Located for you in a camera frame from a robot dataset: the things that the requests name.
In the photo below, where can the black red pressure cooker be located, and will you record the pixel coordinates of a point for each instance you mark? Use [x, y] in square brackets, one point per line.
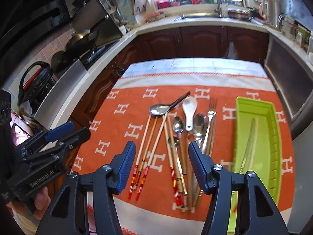
[38, 85]

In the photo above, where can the large steel spoon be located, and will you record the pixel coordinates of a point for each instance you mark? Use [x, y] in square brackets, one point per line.
[199, 130]

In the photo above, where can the dark metal soup spoon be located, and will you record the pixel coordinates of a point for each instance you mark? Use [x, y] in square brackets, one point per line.
[162, 108]

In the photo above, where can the silver metal cabinet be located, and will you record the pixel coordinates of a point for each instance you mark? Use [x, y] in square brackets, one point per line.
[290, 71]

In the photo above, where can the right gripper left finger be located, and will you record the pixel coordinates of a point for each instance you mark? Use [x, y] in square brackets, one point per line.
[67, 213]

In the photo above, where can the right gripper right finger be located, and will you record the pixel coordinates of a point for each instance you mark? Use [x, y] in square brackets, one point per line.
[257, 213]

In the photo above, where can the black wok on stove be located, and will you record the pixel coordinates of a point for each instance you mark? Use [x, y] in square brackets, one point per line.
[84, 39]

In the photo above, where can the glass pitcher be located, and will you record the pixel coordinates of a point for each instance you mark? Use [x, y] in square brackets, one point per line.
[286, 25]

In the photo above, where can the white ceramic soup spoon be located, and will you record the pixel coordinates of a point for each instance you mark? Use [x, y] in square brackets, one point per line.
[189, 107]

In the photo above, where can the metal chopstick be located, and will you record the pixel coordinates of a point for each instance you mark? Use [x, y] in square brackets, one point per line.
[250, 147]

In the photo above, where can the person's left hand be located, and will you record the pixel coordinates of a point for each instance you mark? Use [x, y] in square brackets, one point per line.
[41, 203]

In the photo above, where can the steel fork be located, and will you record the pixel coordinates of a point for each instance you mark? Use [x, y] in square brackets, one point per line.
[210, 115]

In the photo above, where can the steel electric kettle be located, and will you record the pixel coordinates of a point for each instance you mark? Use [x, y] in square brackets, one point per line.
[270, 10]

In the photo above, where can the green plastic utensil tray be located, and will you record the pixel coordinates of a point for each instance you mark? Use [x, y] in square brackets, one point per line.
[268, 147]

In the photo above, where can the bamboo chopstick brown band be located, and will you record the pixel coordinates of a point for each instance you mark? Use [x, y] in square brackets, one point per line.
[144, 156]

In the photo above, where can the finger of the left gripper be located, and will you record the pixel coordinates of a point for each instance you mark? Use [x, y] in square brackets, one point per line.
[68, 143]
[40, 140]

